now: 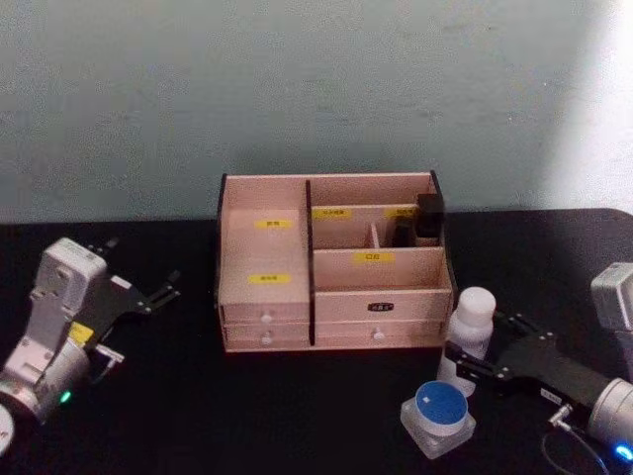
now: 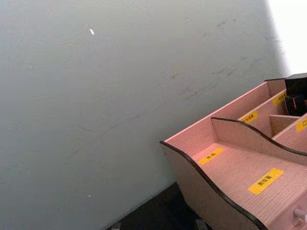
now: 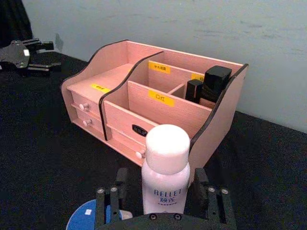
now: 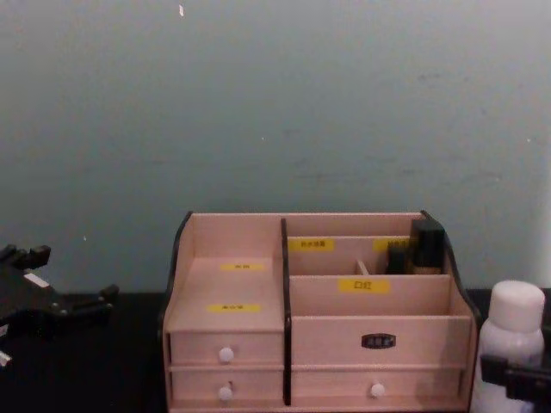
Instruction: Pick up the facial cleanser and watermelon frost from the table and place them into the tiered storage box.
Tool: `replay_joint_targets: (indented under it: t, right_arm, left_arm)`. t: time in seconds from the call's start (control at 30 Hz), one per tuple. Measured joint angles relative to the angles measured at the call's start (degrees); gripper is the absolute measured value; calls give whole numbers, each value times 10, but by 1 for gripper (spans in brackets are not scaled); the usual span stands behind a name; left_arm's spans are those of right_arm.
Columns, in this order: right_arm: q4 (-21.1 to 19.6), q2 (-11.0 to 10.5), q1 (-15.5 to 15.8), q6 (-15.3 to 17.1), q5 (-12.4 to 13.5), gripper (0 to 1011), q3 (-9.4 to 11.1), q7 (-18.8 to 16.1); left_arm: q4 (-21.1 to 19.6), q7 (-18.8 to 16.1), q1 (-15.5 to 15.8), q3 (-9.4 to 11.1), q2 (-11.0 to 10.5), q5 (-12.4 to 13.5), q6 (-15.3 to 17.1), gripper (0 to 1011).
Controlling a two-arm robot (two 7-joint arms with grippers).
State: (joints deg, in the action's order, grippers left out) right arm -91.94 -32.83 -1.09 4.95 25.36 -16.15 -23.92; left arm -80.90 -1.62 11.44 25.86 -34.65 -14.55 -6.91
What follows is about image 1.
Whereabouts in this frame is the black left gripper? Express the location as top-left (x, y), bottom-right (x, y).
top-left (67, 237), bottom-right (183, 353)

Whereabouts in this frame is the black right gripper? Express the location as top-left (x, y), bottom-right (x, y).
top-left (444, 310), bottom-right (613, 413)

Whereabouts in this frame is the white plastic bottle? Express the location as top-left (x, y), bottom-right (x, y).
top-left (436, 286), bottom-right (497, 398)

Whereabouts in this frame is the clear jar with blue lid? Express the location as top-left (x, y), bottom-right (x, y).
top-left (400, 379), bottom-right (478, 461)

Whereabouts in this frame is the pale wooden desk organizer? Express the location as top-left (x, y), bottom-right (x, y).
top-left (216, 170), bottom-right (454, 354)

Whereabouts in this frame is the small dark cosmetic tube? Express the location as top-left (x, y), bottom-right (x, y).
top-left (393, 217), bottom-right (415, 248)

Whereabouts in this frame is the black table cloth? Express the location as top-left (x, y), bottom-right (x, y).
top-left (0, 207), bottom-right (633, 475)

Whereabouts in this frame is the black square perfume bottle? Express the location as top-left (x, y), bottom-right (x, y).
top-left (414, 192), bottom-right (447, 239)

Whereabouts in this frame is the wide wooden drawer, white knob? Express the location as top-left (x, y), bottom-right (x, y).
top-left (315, 320), bottom-right (445, 348)

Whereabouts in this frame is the small wooden drawer, white knob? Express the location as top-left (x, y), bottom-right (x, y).
top-left (224, 324), bottom-right (312, 348)
top-left (222, 302), bottom-right (312, 326)

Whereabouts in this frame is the thin dark left gripper cable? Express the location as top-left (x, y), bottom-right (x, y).
top-left (88, 344), bottom-right (126, 385)

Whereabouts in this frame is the thin dark gripper cable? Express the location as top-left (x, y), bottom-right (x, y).
top-left (88, 344), bottom-right (126, 385)
top-left (540, 403), bottom-right (615, 475)

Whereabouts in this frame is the thin dark right gripper cable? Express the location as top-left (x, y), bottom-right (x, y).
top-left (540, 403), bottom-right (615, 475)

